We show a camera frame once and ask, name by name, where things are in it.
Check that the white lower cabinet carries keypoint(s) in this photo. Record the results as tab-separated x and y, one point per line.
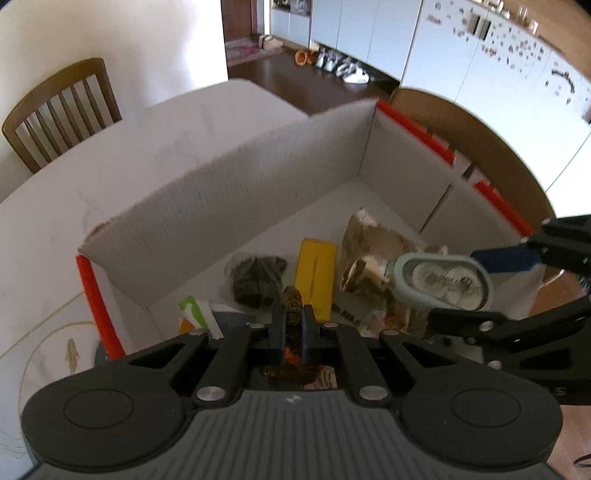
364	32

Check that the grey white sneakers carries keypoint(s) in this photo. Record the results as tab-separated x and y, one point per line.
330	57

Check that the brown patterned toy animal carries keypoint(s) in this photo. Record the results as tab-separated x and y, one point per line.
293	302

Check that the orange shoes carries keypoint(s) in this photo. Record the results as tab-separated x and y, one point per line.
304	56

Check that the small yellow box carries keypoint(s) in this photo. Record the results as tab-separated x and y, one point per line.
316	267

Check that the dark item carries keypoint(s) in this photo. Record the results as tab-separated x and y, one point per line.
256	279

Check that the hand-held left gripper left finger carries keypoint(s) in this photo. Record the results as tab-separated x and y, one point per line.
278	332

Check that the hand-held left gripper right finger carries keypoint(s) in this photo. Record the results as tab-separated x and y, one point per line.
309	332

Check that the wooden round back chair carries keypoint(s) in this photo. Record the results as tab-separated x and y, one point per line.
485	138

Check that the red cardboard box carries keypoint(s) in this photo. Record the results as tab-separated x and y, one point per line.
231	207

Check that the brown door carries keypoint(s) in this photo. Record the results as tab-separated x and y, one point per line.
238	18

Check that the white sticker covered cabinet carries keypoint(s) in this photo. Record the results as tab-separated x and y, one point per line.
498	83

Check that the patterned red rug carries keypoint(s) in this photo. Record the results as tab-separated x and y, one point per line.
242	51

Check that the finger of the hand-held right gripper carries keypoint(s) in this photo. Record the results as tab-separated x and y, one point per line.
503	259
461	319

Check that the silver foil snack packet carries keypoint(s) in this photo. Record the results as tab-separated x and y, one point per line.
369	235

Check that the wooden slat back chair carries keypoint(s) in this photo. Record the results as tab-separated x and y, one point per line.
60	76

